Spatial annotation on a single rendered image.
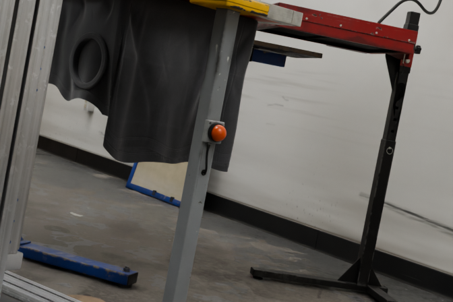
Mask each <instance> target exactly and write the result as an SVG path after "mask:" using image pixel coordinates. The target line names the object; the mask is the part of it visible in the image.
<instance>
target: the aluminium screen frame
mask: <svg viewBox="0 0 453 302"><path fill-rule="evenodd" d="M254 1H258V2H260V3H265V4H268V5H269V6H270V8H269V12H268V16H267V17H263V16H256V17H259V18H264V19H267V20H271V21H274V22H278V23H272V22H258V23H263V24H277V25H284V26H298V27H301V22H302V18H303V13H301V12H298V11H293V10H291V9H287V8H284V7H280V6H277V5H273V4H270V3H266V2H263V1H259V0H254ZM279 23H281V24H279Z"/></svg>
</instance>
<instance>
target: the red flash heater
mask: <svg viewBox="0 0 453 302"><path fill-rule="evenodd" d="M273 5H277V6H280V7H284V8H287V9H291V10H293V11H298V12H301V13H303V18H302V22H301V27H298V26H284V25H277V24H263V23H258V27H257V30H256V31H260V32H265V33H269V34H275V35H279V36H285V37H289V38H296V39H299V40H305V41H309V42H315V43H319V44H325V45H329V46H333V47H339V48H343V49H348V50H352V51H359V52H362V53H369V54H389V55H391V56H393V57H395V58H397V59H410V58H411V54H413V47H414V44H416V41H417V35H418V32H417V31H414V30H408V29H404V28H399V27H395V26H389V25H385V24H379V23H376V22H370V21H366V20H360V19H357V18H351V17H347V16H342V15H338V14H334V13H328V12H324V11H319V10H315V9H309V8H306V7H299V6H296V5H290V4H286V3H281V2H278V3H273ZM404 54H406V55H405V58H404Z"/></svg>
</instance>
